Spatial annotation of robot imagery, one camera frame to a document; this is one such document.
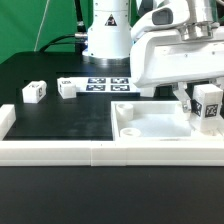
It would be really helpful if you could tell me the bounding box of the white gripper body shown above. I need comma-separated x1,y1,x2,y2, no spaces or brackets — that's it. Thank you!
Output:
130,28,224,88

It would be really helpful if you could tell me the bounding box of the white U-shaped obstacle fence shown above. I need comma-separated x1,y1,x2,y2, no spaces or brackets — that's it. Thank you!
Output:
0,104,224,166

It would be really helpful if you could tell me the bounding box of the fiducial marker sheet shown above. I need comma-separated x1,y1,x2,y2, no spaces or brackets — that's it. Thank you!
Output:
71,77,139,93

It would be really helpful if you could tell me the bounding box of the white square tabletop part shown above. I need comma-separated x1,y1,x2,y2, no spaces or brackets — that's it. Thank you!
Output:
111,101,224,141

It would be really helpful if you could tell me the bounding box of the green backdrop curtain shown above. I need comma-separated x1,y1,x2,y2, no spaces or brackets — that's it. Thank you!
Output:
0,0,224,65

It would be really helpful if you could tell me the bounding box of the black cable bundle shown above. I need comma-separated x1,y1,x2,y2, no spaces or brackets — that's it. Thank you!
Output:
39,0,89,54

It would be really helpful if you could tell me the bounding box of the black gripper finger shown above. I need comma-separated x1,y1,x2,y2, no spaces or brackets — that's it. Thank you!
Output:
214,78,224,98
176,82,191,113

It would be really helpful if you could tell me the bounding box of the white thin cable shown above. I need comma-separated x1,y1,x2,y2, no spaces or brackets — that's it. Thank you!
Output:
33,0,52,53

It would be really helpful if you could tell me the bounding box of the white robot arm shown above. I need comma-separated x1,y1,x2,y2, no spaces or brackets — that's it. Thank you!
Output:
83,0,224,112

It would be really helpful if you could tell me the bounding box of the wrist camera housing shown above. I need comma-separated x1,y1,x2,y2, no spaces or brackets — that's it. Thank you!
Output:
131,0,190,40

